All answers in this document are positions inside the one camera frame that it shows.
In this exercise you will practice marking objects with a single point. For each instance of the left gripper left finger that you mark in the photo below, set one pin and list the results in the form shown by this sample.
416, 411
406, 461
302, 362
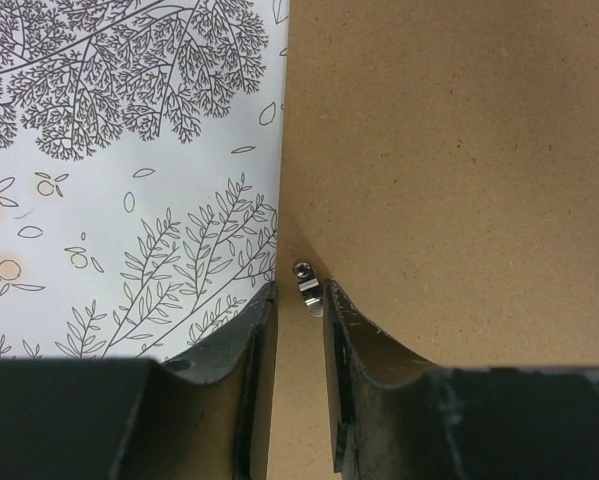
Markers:
205, 414

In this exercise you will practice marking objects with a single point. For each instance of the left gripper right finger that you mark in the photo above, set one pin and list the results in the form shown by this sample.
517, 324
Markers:
396, 415

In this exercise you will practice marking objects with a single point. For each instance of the brown cardboard backing board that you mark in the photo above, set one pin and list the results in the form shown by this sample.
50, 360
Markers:
441, 162

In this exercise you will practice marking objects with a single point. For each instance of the floral patterned table mat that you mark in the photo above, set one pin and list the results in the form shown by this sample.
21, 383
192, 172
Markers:
140, 150

